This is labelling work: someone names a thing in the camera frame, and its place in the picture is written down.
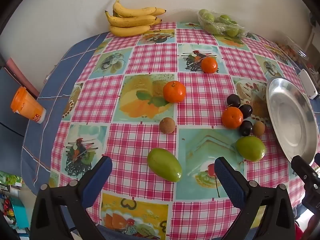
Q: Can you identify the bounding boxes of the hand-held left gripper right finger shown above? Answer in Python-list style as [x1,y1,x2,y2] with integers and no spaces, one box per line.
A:
[214,156,297,240]

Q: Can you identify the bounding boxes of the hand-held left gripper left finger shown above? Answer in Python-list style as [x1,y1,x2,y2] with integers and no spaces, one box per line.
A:
[30,155,113,240]

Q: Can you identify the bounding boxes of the small green mango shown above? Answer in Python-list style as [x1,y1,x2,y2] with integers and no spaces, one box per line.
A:
[236,135,266,162]

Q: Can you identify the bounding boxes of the round metal plate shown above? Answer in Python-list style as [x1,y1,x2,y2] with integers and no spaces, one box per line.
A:
[265,76,318,167]

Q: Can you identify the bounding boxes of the dark plum bottom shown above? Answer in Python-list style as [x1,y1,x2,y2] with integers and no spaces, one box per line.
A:
[239,120,253,137]

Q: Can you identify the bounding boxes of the dark plum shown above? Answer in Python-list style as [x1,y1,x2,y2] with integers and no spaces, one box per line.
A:
[239,120,253,137]
[239,104,253,118]

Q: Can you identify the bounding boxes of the brown longan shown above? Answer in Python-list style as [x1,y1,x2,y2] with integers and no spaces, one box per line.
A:
[159,117,176,134]
[252,121,266,137]

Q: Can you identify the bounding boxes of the orange tangerine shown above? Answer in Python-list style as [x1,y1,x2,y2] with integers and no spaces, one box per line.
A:
[163,80,187,103]
[201,57,218,74]
[221,107,244,130]

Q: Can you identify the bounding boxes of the large green mango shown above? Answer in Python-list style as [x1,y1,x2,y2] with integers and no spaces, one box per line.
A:
[147,148,183,182]

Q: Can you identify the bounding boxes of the dark cherry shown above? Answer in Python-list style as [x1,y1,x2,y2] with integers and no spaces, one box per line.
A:
[226,94,241,108]

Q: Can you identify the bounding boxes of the white power box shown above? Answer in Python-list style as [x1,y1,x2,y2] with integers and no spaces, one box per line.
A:
[298,69,318,100]

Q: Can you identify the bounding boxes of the teal box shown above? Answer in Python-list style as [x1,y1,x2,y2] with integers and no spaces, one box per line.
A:
[10,197,28,228]

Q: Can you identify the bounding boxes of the green patterned bag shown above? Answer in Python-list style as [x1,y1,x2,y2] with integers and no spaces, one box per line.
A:
[0,171,24,188]

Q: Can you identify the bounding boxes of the heap of small longans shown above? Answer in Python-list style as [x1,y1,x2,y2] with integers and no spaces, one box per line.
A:
[278,43,299,60]

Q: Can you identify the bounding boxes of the clear plastic clamshell box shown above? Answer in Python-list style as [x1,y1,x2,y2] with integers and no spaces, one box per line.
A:
[275,36,310,63]

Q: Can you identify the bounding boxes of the pink checked tablecloth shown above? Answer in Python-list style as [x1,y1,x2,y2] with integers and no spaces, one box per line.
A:
[50,21,320,240]

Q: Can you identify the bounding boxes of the pink board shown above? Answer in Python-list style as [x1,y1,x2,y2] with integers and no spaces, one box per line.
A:
[5,57,39,98]

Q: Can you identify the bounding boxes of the clear plastic tray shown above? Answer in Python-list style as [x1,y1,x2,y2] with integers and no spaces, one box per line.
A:
[197,9,248,39]

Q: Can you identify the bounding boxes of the pile of green jujubes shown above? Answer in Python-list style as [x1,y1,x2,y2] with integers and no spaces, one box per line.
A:
[199,9,244,37]

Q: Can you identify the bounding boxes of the white chair frame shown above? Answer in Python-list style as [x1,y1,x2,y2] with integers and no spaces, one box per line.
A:
[304,21,320,53]

